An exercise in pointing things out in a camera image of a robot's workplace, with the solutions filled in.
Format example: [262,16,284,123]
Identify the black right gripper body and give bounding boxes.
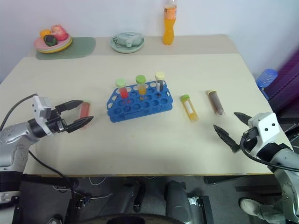
[241,127,258,143]

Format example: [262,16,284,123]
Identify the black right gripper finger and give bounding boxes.
[234,112,251,128]
[213,124,241,154]

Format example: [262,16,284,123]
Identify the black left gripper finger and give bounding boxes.
[56,100,84,113]
[67,115,95,134]

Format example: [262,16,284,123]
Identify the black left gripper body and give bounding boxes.
[45,104,71,135]

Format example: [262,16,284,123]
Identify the red tube pale green cap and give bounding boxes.
[79,99,92,129]
[115,78,129,99]

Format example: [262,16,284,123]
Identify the brown tube cream cap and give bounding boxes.
[206,89,226,116]

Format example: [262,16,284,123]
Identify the yellow tube green cap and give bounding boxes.
[180,94,200,122]

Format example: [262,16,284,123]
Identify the blue test tube rack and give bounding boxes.
[107,80,174,123]

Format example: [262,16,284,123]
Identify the orange tube green cap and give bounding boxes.
[135,75,148,97]

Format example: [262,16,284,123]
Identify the black tube cream cap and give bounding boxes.
[155,71,166,93]

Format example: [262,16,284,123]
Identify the blue water jug cap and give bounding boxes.
[255,68,279,99]

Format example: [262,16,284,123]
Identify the plates with toy fruit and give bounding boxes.
[35,38,74,55]

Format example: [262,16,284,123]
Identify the dark purple chair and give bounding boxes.
[265,49,299,125]

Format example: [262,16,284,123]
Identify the green placemat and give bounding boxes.
[35,36,97,61]

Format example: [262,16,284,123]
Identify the pink plate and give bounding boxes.
[33,35,72,50]

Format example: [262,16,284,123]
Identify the dark green toy fruit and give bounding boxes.
[43,35,58,46]

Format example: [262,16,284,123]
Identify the white shoe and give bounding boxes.
[238,197,265,218]

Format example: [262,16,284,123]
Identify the pink toy peach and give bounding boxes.
[50,24,69,42]

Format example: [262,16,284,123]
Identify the orange toy pepper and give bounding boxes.
[39,28,52,41]

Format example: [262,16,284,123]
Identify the grey striped trouser leg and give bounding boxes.
[247,198,288,224]

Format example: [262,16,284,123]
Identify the grey green folded cloth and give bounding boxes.
[112,32,143,48]

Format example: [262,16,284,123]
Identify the orange soda bottle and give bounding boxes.
[162,0,178,46]

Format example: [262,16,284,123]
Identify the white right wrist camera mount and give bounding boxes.
[240,112,285,157]

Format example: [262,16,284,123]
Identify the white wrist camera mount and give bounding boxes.
[240,112,285,157]
[32,94,53,121]

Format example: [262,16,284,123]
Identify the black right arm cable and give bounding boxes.
[240,130,299,174]

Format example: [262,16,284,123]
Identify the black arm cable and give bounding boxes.
[240,130,299,174]
[0,93,39,131]

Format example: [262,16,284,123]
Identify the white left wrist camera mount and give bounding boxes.
[32,94,53,121]

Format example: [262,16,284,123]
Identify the black table frame bar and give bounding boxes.
[204,174,281,185]

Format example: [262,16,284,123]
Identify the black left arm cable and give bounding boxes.
[0,93,39,131]

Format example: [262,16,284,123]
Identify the black hanging cable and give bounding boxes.
[28,150,78,210]

